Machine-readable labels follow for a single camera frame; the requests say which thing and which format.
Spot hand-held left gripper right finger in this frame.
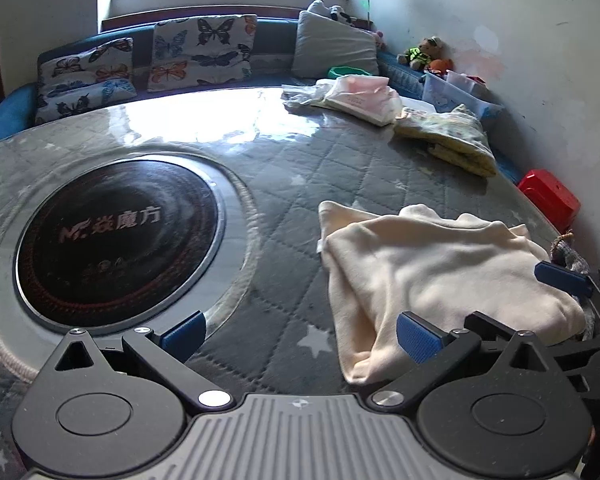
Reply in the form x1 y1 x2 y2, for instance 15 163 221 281
369 311 561 409

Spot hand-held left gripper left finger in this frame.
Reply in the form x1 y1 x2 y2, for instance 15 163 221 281
40 310 234 409

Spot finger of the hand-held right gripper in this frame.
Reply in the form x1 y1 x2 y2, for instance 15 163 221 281
464 310 600 377
534 260 600 323

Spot cream long-sleeved shirt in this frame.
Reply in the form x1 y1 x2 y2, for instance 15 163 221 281
316 201 588 387

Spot plastic bag with pink clothes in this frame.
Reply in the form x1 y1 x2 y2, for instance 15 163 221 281
324 74 404 127

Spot grey knitted cloth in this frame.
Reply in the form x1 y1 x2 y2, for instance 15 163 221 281
549 231 592 275

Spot red plastic stool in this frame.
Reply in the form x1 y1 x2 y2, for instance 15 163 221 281
517 168 582 234

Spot round black induction cooktop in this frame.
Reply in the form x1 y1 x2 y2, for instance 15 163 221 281
14 159 227 336

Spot folded yellow floral cloth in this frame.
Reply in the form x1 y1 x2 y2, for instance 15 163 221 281
393 103 499 178

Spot clear plastic storage box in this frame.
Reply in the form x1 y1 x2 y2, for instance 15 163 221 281
422 69 504 122

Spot white plastic container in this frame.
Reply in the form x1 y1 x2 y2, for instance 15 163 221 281
445 70 475 95

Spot white crumpled cloth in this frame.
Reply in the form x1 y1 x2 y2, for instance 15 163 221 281
281 79 342 112

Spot teddy bear in green vest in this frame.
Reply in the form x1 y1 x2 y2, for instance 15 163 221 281
397 36 443 72

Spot small butterfly print cushion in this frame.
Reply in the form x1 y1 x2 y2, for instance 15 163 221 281
34 36 139 126

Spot green bowl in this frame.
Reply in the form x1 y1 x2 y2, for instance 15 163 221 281
328 65 369 81

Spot large butterfly print cushion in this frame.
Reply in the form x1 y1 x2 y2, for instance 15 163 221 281
147 14 259 92

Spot blue sofa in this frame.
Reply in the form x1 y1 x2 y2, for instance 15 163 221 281
0 19 526 186

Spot grey pillow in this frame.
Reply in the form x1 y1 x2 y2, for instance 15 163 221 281
291 10 381 80

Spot black and white plush toy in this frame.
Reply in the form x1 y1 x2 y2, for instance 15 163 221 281
329 5 365 30

